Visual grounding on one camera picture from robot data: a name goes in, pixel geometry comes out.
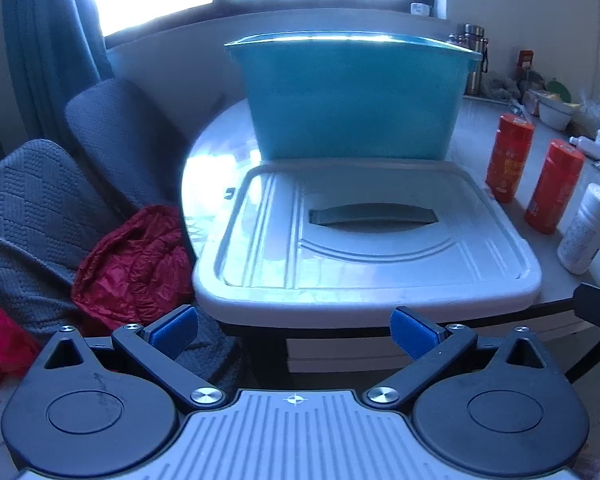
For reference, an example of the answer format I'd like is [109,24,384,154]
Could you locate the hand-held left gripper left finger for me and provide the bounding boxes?
[41,305,229,411]

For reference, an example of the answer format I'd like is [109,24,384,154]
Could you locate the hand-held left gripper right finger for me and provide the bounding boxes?
[362,306,563,411]

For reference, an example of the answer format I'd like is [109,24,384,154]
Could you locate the white plastic bottle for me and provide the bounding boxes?
[557,182,600,276]

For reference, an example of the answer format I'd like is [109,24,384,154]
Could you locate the red cylindrical canister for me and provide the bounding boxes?
[485,112,536,204]
[524,139,586,235]

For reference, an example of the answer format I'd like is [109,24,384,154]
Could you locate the teal plastic storage bin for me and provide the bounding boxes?
[224,30,482,163]

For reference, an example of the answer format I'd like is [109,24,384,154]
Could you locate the red jacket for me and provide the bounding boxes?
[71,205,197,337]

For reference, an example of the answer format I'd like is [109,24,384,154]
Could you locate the white plastic bin lid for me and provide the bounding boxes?
[192,157,543,323]

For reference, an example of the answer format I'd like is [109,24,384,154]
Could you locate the small white squeeze bottle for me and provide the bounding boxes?
[569,136,600,157]

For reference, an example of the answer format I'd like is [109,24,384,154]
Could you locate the red plastic bag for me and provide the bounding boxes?
[0,304,42,392]

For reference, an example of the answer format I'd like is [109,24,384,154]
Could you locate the grey fabric chair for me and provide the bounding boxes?
[65,78,226,216]
[0,139,246,393]

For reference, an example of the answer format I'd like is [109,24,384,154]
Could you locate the clear plastic bag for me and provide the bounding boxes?
[575,91,600,128]

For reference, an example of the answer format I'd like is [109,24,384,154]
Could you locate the white ribbed bowl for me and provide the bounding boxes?
[537,96,577,131]

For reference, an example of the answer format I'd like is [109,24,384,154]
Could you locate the green round plate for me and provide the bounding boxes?
[545,77,573,103]

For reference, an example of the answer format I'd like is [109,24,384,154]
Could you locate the tall steel thermos flask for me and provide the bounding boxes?
[462,23,490,96]

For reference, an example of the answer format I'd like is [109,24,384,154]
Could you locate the blue curtain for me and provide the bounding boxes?
[0,0,116,161]

